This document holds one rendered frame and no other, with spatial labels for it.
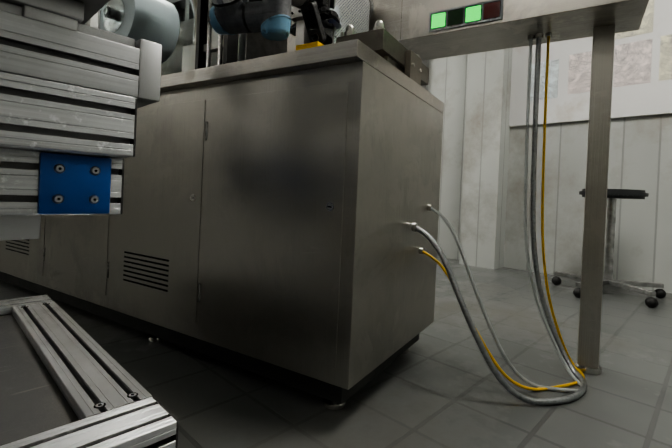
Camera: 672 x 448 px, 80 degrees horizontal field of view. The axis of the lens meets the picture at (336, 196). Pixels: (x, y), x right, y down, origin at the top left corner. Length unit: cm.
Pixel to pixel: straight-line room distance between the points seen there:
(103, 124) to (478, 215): 314
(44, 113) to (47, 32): 11
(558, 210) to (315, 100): 275
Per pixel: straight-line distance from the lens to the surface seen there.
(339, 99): 97
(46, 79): 66
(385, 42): 124
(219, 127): 122
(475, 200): 352
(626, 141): 346
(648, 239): 342
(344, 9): 146
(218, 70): 122
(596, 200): 156
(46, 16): 68
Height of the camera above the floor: 55
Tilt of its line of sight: level
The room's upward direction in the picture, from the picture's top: 3 degrees clockwise
